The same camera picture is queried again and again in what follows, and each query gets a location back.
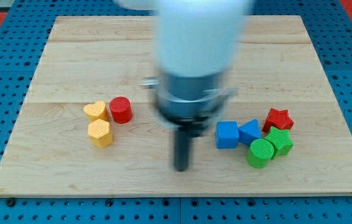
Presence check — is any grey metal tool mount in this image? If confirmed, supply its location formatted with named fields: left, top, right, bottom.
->
left=142, top=70, right=237, bottom=137

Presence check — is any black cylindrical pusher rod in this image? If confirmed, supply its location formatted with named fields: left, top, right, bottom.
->
left=173, top=129, right=192, bottom=172

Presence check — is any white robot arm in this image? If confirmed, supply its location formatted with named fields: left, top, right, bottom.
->
left=115, top=0, right=254, bottom=171

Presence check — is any blue triangle block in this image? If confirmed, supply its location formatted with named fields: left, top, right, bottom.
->
left=238, top=119, right=261, bottom=146

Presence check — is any yellow hexagon block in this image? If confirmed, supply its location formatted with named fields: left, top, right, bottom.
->
left=88, top=119, right=113, bottom=148

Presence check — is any blue cube block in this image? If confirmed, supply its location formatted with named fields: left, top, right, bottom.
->
left=215, top=121, right=239, bottom=149

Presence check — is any red cylinder block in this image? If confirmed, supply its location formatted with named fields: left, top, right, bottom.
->
left=109, top=96, right=133, bottom=124

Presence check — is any green cylinder block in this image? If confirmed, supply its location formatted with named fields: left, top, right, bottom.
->
left=246, top=139, right=274, bottom=169

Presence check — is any yellow heart block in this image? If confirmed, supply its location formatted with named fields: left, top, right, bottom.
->
left=83, top=101, right=109, bottom=122

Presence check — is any red star block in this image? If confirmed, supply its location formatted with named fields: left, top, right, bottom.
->
left=262, top=108, right=295, bottom=133

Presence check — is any light wooden board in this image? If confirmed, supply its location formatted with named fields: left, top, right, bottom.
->
left=0, top=16, right=352, bottom=198

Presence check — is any green star block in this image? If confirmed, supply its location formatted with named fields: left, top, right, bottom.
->
left=264, top=126, right=294, bottom=159

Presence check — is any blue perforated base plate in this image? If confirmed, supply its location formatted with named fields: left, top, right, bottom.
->
left=0, top=0, right=352, bottom=223

